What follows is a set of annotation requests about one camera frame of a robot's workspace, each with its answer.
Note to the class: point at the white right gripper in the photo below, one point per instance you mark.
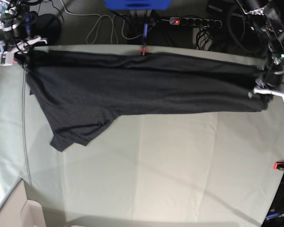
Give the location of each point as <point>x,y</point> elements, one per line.
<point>7,53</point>

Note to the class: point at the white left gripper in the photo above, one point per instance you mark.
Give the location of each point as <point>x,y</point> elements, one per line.
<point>272,84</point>

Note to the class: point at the black t-shirt with colourful print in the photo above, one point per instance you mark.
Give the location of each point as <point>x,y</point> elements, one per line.
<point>81,93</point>

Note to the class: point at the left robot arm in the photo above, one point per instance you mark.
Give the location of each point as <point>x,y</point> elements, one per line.
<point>265,21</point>

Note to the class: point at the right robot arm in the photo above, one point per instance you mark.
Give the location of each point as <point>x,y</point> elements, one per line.
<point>16,22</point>

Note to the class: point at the light green table cloth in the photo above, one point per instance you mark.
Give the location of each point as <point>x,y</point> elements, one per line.
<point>199,170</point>

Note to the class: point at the black power strip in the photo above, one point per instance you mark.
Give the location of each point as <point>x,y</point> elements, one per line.
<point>195,22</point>

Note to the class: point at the blue box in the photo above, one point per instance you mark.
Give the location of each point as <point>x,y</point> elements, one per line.
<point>137,4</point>

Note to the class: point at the red black clamp middle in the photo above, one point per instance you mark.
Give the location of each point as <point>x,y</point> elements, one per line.
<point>143,51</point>

